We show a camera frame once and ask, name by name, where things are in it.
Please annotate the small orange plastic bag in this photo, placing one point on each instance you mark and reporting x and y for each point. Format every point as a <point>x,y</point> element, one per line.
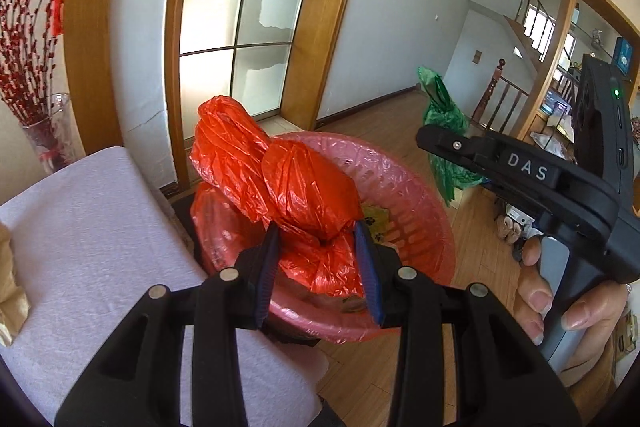
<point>250,180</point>

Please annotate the red berry branches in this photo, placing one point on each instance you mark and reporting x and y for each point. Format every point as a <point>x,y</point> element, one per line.
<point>27,58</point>

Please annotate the beige paper bag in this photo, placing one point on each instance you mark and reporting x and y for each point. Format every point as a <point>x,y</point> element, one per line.
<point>14,304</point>

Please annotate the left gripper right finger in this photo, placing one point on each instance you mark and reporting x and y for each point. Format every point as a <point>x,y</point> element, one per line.
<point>501,378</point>

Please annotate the glass vase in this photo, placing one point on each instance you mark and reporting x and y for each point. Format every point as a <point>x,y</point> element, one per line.
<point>52,138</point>

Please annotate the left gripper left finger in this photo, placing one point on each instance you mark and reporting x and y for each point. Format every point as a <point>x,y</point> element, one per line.
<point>134,378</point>

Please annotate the wooden stair railing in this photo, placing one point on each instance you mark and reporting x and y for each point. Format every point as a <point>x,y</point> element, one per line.
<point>500,103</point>

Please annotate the frosted glass sliding door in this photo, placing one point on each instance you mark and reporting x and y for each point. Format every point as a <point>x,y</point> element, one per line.
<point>238,48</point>

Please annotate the green paw print bag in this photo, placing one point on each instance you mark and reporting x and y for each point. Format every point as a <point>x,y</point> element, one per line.
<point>377,220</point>

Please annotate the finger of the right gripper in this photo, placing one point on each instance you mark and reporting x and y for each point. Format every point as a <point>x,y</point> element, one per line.
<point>501,159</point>

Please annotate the red lined waste basket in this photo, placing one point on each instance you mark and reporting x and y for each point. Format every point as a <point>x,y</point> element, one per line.
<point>418,227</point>

